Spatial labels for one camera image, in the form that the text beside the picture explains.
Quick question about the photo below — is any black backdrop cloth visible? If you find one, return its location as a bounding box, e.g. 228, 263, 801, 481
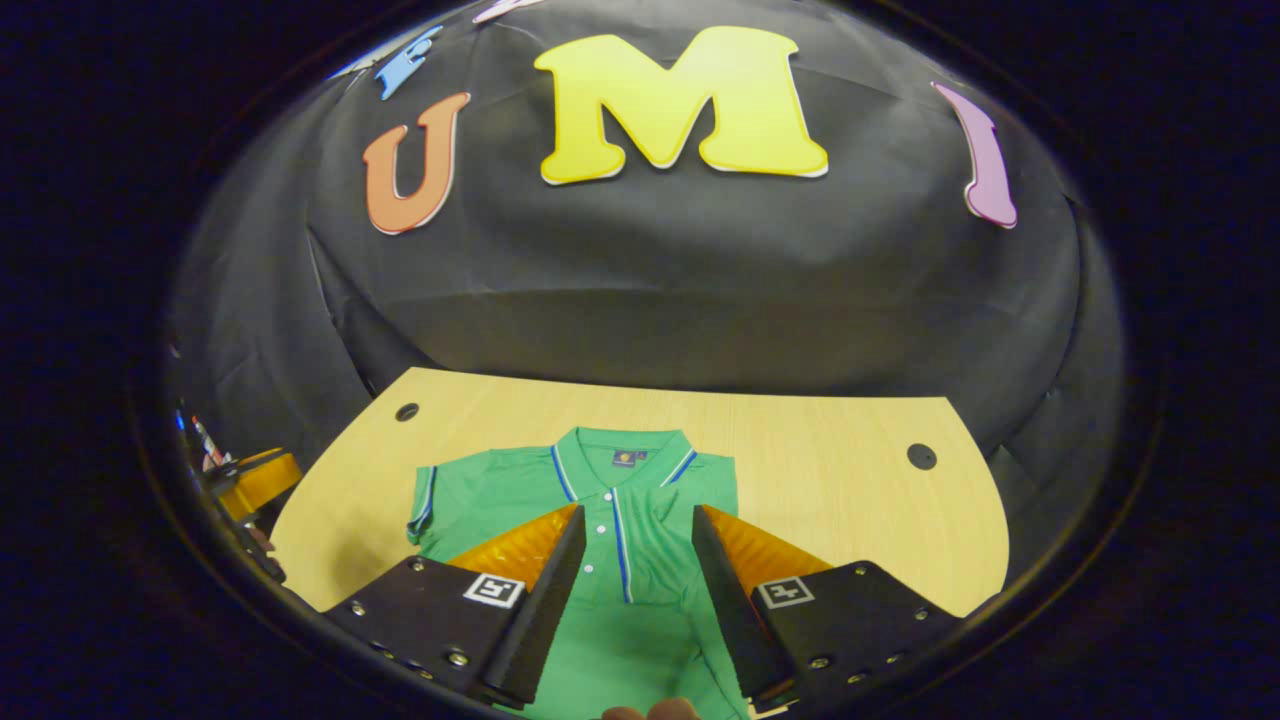
165, 0, 1126, 561

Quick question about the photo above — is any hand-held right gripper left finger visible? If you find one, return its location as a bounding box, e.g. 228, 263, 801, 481
325, 503, 588, 711

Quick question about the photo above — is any green T-shirt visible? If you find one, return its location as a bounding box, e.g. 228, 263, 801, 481
405, 427, 751, 720

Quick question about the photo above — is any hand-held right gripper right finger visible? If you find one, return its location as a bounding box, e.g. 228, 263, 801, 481
690, 505, 966, 713

